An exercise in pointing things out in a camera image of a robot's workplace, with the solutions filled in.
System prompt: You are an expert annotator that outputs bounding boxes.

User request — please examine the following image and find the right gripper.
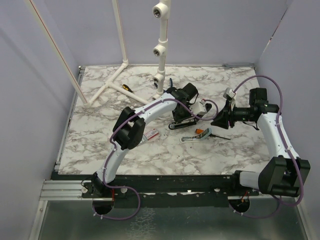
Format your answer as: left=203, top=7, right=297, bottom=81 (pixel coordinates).
left=211, top=99, right=255, bottom=129

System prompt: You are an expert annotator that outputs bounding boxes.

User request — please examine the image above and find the black stapler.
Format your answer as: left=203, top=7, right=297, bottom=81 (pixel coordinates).
left=168, top=103, right=212, bottom=130

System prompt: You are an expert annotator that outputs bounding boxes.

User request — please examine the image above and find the red white staple box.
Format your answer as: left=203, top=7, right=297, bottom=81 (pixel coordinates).
left=140, top=128, right=159, bottom=144

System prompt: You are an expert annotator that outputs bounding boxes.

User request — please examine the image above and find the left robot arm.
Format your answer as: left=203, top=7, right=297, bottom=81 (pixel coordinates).
left=93, top=83, right=198, bottom=198

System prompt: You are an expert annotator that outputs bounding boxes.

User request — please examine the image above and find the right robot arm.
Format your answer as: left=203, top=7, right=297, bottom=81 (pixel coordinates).
left=211, top=87, right=311, bottom=197

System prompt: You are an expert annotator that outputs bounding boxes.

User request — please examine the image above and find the yellow black screwdriver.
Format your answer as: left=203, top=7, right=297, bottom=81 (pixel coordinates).
left=122, top=84, right=133, bottom=93

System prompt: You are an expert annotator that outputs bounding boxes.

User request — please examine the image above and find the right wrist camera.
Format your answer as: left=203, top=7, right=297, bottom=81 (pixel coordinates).
left=223, top=87, right=237, bottom=101

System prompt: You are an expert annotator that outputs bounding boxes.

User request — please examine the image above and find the orange handled screwdriver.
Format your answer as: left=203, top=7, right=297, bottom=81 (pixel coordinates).
left=195, top=128, right=230, bottom=140

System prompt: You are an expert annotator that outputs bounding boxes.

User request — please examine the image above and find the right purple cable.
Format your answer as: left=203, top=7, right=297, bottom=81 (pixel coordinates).
left=232, top=74, right=305, bottom=220

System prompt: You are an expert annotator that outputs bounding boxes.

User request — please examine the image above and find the purple cable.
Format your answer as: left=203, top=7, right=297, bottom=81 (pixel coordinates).
left=101, top=98, right=218, bottom=221
left=232, top=74, right=305, bottom=220

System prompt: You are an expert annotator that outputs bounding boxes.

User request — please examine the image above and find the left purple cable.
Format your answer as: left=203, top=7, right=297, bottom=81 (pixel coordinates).
left=101, top=98, right=218, bottom=221

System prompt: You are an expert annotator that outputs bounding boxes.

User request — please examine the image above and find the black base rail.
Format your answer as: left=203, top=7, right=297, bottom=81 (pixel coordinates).
left=51, top=172, right=266, bottom=208

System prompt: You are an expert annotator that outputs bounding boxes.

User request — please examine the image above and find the white pvc pipe frame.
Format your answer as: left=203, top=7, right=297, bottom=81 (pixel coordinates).
left=25, top=0, right=172, bottom=108

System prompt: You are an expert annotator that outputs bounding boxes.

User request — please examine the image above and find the aluminium frame rail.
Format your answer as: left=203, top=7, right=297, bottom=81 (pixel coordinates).
left=27, top=66, right=85, bottom=240

